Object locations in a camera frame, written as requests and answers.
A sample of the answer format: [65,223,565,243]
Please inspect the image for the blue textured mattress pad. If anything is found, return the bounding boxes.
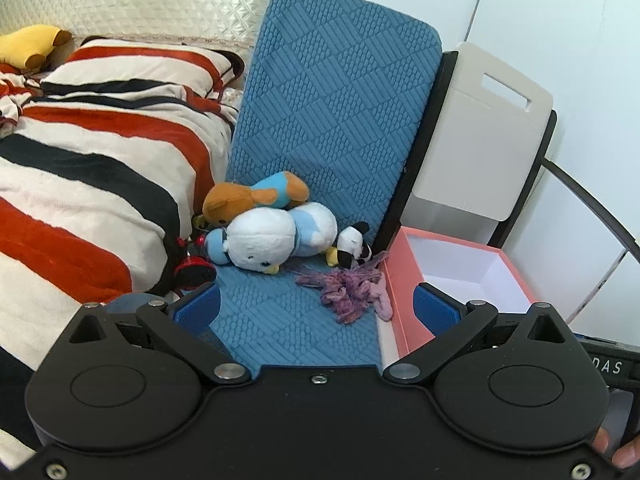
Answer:
[206,0,442,372]

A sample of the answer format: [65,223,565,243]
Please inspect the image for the purple ribbon flower hair accessory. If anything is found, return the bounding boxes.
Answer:
[293,252,394,325]

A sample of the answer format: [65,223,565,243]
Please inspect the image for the person's right hand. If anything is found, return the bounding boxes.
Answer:
[592,428,640,469]

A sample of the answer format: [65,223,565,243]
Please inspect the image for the white blue duck plush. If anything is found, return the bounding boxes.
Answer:
[204,202,337,274]

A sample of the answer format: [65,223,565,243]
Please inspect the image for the yellow plush toy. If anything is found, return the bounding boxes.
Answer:
[1,24,72,70]

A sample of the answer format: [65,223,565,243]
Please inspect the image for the red black white striped blanket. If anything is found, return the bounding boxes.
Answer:
[1,37,244,469]

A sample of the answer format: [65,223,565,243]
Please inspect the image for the curved black metal bar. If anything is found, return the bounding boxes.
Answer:
[542,158,640,262]

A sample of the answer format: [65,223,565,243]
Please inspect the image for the red black horned toy figure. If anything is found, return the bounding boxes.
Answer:
[174,214,217,297]

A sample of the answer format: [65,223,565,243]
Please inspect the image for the pink cardboard box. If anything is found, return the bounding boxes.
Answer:
[378,226,536,366]

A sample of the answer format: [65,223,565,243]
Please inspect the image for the cream quilted pillow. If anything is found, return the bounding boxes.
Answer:
[1,0,269,54]

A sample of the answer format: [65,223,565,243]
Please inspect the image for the brown bear plush blue shirt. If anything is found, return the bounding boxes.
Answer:
[194,171,310,229]

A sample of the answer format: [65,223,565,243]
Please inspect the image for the small panda plush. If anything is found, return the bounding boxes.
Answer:
[326,221,372,269]

